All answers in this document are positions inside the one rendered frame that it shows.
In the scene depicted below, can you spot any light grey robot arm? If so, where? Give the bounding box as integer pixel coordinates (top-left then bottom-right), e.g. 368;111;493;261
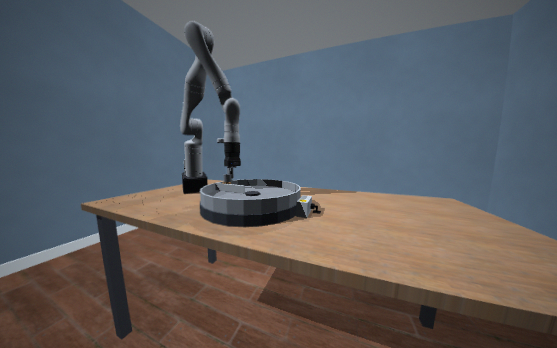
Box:
180;21;240;177

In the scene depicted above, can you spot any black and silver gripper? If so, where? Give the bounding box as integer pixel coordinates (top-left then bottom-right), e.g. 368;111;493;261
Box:
217;132;241;178

